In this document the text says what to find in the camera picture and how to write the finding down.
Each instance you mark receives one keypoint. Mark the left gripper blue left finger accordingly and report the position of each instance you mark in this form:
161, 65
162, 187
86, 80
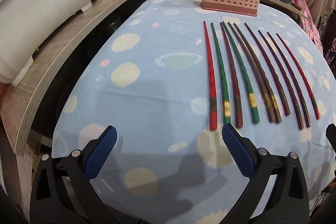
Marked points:
97, 151

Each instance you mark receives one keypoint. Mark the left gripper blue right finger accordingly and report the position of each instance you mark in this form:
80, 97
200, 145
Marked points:
241, 149

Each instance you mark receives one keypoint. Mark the dark maroon chopstick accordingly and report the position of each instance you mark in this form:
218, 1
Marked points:
296, 84
293, 98

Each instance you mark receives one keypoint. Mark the bright red chopstick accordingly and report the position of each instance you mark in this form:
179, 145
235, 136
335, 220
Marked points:
213, 116

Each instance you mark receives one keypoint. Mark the green chopstick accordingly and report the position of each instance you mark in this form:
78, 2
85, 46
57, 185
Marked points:
222, 75
247, 84

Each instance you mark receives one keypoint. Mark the dark red chopstick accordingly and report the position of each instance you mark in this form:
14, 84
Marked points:
234, 80

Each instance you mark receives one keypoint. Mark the brown chopstick right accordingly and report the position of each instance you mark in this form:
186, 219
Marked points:
274, 109

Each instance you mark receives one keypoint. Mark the brown chopstick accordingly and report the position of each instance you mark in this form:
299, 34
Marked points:
258, 77
274, 109

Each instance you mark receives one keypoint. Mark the brown chopstick left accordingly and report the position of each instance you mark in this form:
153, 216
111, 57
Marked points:
258, 77

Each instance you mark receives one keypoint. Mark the grey wooden counter shelf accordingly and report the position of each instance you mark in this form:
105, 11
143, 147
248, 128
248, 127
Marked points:
19, 104

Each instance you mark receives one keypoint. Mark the blue patterned tablecloth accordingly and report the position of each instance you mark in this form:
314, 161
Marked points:
150, 81

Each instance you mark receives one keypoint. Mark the pink floral garment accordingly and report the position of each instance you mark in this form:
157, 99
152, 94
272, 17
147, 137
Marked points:
308, 25

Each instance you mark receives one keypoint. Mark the white dish rack bin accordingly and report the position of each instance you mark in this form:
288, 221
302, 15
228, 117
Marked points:
25, 24

